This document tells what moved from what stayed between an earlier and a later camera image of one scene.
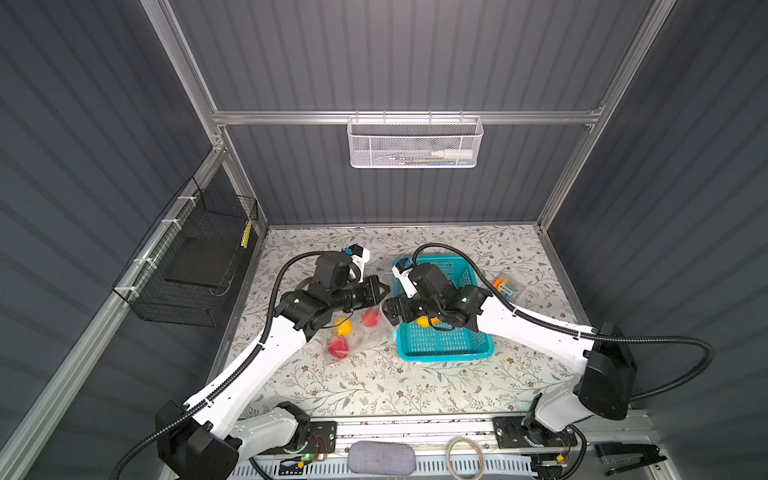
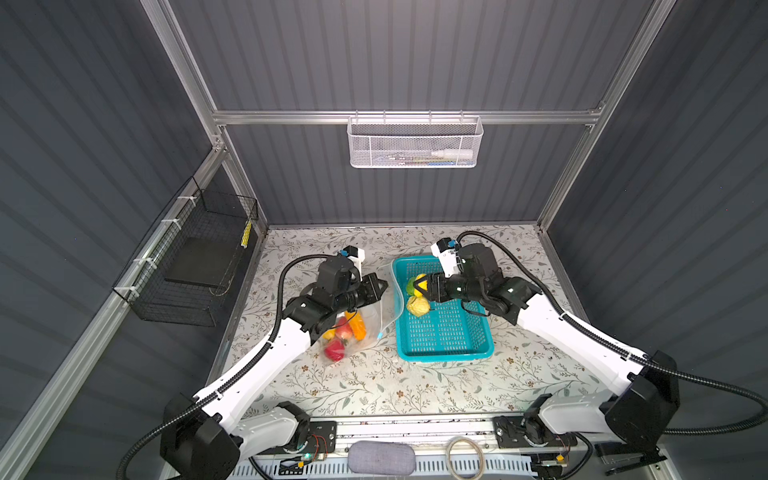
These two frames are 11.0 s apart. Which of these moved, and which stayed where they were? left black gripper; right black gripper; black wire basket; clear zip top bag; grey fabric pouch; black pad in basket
Moved: right black gripper; clear zip top bag
Stayed: black wire basket; left black gripper; black pad in basket; grey fabric pouch
